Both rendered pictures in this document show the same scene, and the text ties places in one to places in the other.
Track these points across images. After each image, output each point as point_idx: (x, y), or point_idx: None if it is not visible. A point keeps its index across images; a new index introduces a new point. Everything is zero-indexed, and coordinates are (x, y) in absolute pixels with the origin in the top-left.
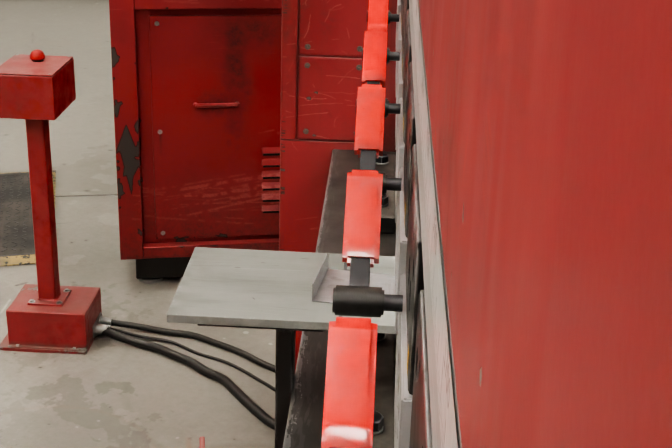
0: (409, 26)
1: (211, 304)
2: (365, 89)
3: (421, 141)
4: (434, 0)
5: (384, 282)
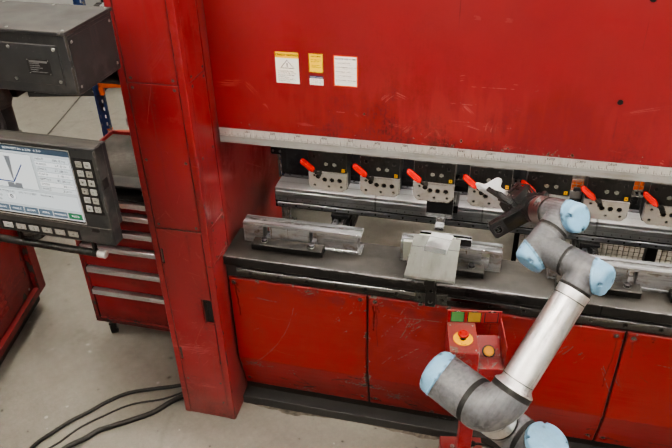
0: (492, 167)
1: (447, 273)
2: (525, 182)
3: (619, 171)
4: (636, 151)
5: (433, 240)
